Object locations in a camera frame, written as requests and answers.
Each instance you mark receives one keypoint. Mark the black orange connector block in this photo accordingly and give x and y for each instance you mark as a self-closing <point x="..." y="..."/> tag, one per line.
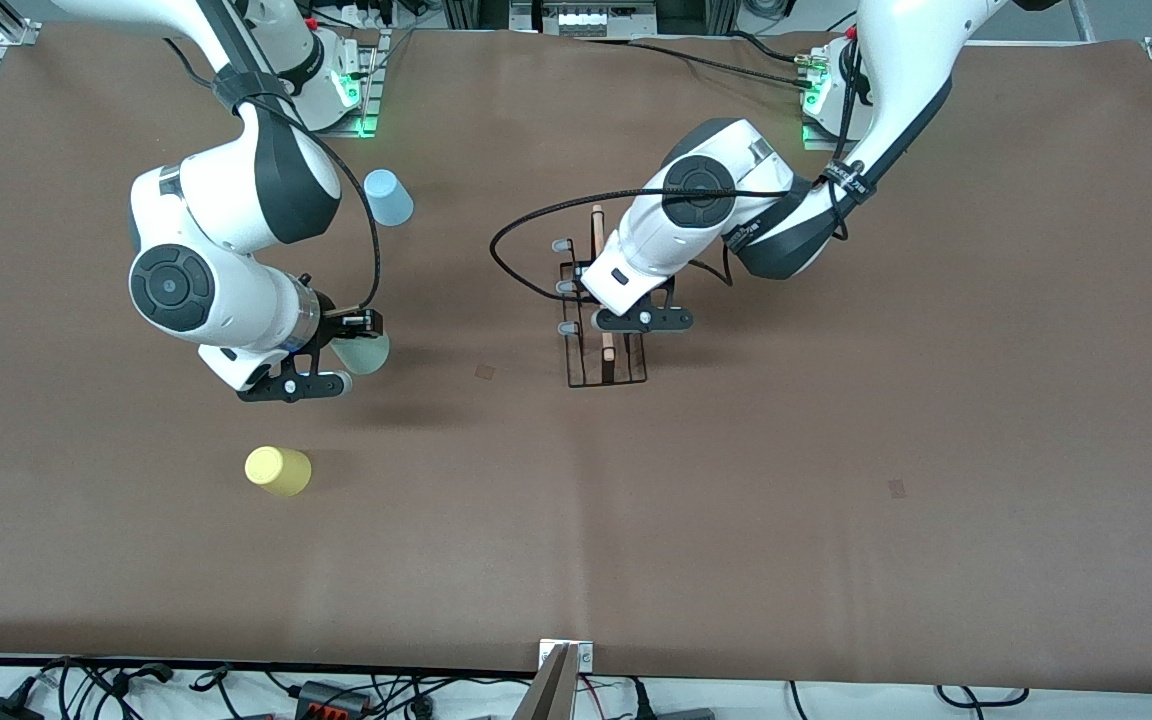
<point x="331" y="698"/>

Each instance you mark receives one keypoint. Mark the black power adapter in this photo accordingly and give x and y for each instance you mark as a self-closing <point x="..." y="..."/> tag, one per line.
<point x="1" y="709"/>

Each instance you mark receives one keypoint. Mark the white power strip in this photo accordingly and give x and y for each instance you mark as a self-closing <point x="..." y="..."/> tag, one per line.
<point x="596" y="20"/>

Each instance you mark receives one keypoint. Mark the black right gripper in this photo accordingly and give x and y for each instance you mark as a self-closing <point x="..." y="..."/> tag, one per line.
<point x="340" y="322"/>

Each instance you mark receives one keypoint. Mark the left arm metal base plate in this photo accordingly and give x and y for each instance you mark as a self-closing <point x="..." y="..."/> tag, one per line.
<point x="821" y="142"/>

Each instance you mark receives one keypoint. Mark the black equipment frame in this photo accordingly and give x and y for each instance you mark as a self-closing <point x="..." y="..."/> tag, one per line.
<point x="696" y="15"/>

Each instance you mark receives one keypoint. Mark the yellow plastic cup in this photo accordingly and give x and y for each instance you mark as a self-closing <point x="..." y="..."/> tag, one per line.
<point x="278" y="472"/>

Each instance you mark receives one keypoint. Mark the brown table mat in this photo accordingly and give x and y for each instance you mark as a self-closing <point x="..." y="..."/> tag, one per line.
<point x="576" y="500"/>

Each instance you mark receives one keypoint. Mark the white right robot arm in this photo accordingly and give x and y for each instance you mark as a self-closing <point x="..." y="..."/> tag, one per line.
<point x="226" y="220"/>

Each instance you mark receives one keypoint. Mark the black plug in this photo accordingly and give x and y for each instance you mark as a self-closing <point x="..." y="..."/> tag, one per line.
<point x="641" y="702"/>

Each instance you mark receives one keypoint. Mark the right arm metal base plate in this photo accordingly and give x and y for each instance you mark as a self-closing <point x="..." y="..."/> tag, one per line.
<point x="373" y="90"/>

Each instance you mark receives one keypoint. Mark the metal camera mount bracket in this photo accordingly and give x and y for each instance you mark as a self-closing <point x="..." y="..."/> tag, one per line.
<point x="556" y="685"/>

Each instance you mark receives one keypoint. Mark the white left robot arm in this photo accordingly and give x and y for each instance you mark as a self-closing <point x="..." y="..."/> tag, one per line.
<point x="896" y="80"/>

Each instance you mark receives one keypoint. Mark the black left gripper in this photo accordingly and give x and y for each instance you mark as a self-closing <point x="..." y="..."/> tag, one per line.
<point x="643" y="300"/>

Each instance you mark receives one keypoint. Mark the pale green plastic cup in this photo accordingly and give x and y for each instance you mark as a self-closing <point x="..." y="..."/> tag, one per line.
<point x="364" y="355"/>

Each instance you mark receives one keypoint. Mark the light blue plastic cup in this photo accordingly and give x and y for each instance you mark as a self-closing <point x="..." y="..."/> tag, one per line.
<point x="389" y="198"/>

